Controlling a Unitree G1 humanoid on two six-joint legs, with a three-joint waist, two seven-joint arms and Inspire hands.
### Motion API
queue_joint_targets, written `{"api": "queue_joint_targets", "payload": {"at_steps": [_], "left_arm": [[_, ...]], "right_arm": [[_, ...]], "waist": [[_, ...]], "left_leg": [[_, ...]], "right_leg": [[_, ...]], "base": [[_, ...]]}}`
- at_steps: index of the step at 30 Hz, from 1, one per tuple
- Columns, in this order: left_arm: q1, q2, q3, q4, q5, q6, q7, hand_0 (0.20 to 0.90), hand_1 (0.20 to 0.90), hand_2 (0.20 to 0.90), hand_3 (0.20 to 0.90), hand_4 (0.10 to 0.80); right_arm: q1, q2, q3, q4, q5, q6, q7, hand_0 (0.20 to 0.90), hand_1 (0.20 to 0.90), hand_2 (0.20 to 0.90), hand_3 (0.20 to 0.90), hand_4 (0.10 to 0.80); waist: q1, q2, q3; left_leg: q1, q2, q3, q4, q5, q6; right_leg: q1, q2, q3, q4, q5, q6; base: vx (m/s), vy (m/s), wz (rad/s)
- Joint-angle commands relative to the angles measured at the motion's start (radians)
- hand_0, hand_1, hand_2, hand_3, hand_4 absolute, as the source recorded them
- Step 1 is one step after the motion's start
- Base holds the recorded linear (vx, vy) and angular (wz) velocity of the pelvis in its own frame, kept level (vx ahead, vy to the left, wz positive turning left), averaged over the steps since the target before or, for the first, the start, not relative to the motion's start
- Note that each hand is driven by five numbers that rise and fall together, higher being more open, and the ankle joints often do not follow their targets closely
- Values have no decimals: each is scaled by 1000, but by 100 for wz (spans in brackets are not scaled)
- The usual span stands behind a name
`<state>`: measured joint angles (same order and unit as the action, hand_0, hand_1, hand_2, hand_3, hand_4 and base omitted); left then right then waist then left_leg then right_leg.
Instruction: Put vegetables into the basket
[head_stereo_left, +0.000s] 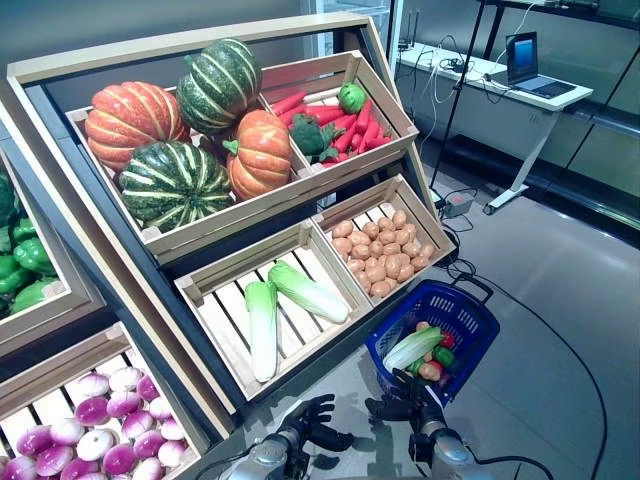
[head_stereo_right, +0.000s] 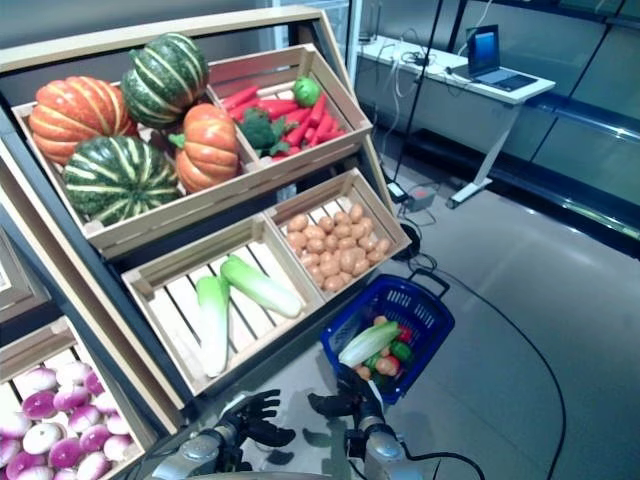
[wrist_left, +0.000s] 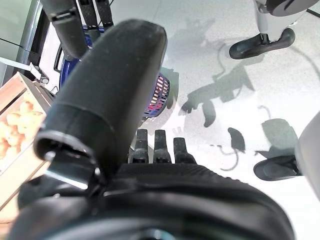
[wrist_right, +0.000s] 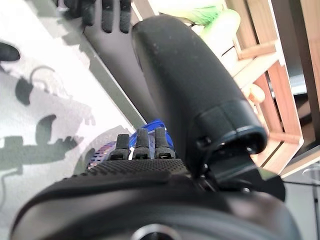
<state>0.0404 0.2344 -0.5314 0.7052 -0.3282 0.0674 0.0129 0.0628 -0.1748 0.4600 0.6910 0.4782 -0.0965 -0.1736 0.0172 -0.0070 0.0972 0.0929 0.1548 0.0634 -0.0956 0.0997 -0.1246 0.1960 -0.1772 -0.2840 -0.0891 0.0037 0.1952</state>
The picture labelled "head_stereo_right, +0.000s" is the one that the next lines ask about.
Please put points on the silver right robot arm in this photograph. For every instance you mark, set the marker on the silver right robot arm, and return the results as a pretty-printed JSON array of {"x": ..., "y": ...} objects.
[{"x": 385, "y": 450}]

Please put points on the white desk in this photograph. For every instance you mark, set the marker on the white desk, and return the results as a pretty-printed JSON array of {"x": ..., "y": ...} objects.
[{"x": 450, "y": 115}]

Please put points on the green striped pumpkin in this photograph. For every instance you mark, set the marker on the green striped pumpkin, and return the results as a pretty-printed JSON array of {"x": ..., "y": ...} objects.
[
  {"x": 120, "y": 180},
  {"x": 165, "y": 80}
]

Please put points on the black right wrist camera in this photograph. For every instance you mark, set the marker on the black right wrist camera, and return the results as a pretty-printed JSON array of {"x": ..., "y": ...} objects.
[{"x": 355, "y": 445}]

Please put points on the red toy pepper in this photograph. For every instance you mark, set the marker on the red toy pepper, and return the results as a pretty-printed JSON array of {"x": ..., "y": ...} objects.
[{"x": 406, "y": 334}]

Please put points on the red toy carrot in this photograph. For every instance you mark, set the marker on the red toy carrot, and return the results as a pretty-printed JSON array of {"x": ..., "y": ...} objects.
[
  {"x": 317, "y": 112},
  {"x": 324, "y": 127},
  {"x": 298, "y": 132},
  {"x": 242, "y": 110},
  {"x": 240, "y": 97},
  {"x": 277, "y": 107}
]

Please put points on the round light green vegetable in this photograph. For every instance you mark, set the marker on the round light green vegetable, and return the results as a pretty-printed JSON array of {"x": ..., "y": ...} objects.
[{"x": 306, "y": 91}]

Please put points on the brown toy potato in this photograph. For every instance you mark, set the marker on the brown toy potato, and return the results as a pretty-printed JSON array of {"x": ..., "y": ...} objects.
[
  {"x": 356, "y": 213},
  {"x": 334, "y": 283},
  {"x": 342, "y": 218},
  {"x": 296, "y": 241},
  {"x": 297, "y": 223},
  {"x": 382, "y": 247},
  {"x": 326, "y": 224},
  {"x": 315, "y": 233}
]

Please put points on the black tripod pole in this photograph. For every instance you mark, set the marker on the black tripod pole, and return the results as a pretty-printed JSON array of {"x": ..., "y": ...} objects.
[{"x": 419, "y": 90}]

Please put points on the small orange toy vegetable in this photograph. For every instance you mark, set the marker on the small orange toy vegetable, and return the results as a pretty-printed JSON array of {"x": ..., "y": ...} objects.
[{"x": 380, "y": 320}]

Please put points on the small orange pumpkin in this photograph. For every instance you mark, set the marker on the small orange pumpkin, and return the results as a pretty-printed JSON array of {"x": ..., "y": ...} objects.
[{"x": 207, "y": 150}]

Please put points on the black power adapter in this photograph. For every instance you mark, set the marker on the black power adapter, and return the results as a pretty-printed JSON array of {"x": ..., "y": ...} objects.
[{"x": 397, "y": 192}]

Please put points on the blue plastic shopping basket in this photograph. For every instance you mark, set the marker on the blue plastic shopping basket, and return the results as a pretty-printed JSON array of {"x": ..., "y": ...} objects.
[{"x": 430, "y": 350}]

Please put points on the large orange striped pumpkin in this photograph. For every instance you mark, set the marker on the large orange striped pumpkin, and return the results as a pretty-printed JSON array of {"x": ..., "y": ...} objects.
[{"x": 75, "y": 120}]

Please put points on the toy napa cabbage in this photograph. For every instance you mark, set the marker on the toy napa cabbage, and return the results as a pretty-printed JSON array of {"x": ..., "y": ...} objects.
[
  {"x": 212, "y": 325},
  {"x": 370, "y": 342},
  {"x": 260, "y": 287}
]

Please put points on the mostly white onion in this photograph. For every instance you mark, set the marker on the mostly white onion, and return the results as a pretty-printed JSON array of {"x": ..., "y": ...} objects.
[{"x": 44, "y": 439}]

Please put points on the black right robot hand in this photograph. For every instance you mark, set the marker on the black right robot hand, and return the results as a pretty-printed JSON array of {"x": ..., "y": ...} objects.
[{"x": 357, "y": 400}]

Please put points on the green toy broccoli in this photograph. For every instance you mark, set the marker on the green toy broccoli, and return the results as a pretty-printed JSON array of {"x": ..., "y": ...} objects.
[{"x": 260, "y": 130}]

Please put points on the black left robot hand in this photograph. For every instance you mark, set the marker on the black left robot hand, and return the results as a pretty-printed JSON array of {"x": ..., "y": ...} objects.
[{"x": 245, "y": 420}]

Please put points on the wood and black display stand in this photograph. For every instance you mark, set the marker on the wood and black display stand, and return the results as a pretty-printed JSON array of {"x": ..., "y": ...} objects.
[{"x": 75, "y": 50}]

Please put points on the open grey laptop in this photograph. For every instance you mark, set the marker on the open grey laptop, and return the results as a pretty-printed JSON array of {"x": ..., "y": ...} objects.
[{"x": 487, "y": 50}]

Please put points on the grey box with red button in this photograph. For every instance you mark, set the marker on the grey box with red button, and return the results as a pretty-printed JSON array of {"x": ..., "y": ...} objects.
[{"x": 422, "y": 200}]

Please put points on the wide wooden slat crate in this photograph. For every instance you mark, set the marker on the wide wooden slat crate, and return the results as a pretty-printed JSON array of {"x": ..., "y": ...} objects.
[{"x": 220, "y": 200}]

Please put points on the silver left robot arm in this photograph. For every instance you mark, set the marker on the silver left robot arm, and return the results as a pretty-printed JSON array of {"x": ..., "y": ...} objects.
[{"x": 200, "y": 450}]

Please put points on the purple and white onion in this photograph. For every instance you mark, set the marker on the purple and white onion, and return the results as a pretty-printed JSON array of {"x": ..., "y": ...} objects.
[
  {"x": 39, "y": 405},
  {"x": 71, "y": 398},
  {"x": 117, "y": 424},
  {"x": 25, "y": 466},
  {"x": 105, "y": 404},
  {"x": 85, "y": 419},
  {"x": 94, "y": 466},
  {"x": 65, "y": 454},
  {"x": 96, "y": 439},
  {"x": 117, "y": 447},
  {"x": 37, "y": 382},
  {"x": 74, "y": 373},
  {"x": 14, "y": 426},
  {"x": 9, "y": 452},
  {"x": 94, "y": 382}
]

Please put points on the round orange toy fruit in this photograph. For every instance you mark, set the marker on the round orange toy fruit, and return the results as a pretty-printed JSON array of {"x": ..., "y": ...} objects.
[{"x": 387, "y": 366}]

